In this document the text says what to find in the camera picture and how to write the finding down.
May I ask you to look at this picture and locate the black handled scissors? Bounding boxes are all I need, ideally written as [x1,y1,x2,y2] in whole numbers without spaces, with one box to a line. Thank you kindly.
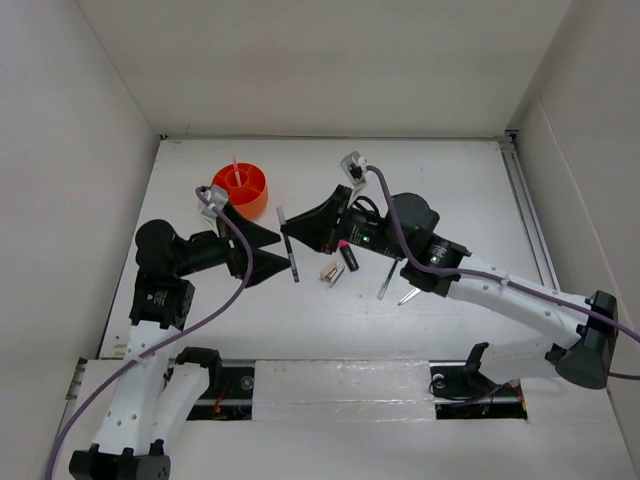
[397,288,421,306]

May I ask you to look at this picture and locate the black pen clear cap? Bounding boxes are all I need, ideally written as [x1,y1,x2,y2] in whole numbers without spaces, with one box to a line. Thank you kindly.
[276,206,300,283]

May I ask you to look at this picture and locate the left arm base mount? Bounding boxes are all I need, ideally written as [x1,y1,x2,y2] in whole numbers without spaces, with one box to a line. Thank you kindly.
[187,363,255,421]

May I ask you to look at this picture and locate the aluminium rail right edge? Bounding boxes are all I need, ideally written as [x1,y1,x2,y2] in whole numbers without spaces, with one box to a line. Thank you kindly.
[497,130,559,288]

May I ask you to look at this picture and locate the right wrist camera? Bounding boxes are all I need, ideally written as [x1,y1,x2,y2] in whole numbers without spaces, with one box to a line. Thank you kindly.
[340,151,368,206]

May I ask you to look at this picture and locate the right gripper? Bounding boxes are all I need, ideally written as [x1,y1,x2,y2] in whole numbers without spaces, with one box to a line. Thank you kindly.
[281,184,409,262]

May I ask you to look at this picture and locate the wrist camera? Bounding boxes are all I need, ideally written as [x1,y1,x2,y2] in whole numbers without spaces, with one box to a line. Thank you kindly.
[340,151,368,206]
[195,185,228,232]

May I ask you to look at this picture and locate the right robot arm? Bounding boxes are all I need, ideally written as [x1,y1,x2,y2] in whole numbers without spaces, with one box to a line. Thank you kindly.
[281,185,618,394]

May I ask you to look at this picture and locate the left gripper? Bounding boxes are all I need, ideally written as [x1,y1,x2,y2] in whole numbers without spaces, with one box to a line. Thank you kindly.
[173,201,290,285]

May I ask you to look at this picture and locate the green clear refill pen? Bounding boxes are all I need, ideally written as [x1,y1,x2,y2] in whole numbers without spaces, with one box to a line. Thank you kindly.
[376,259,399,300]

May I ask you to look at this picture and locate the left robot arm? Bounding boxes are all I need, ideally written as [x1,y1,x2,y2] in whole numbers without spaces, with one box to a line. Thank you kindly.
[69,203,290,479]

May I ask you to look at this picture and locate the orange round organizer container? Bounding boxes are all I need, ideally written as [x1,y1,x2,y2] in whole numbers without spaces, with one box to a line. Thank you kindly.
[211,162,269,220]

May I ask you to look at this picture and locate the pink thin pen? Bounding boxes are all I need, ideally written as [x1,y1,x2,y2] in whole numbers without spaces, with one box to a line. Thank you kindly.
[232,155,242,187]

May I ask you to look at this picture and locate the pink cap black highlighter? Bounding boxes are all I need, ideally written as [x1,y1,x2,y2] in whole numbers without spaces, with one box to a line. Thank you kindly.
[338,240,359,272]

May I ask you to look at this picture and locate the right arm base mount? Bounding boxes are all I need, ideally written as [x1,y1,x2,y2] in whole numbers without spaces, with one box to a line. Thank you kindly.
[428,342,528,420]

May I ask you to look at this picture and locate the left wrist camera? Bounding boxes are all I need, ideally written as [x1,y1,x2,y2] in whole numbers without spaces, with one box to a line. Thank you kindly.
[195,185,228,232]

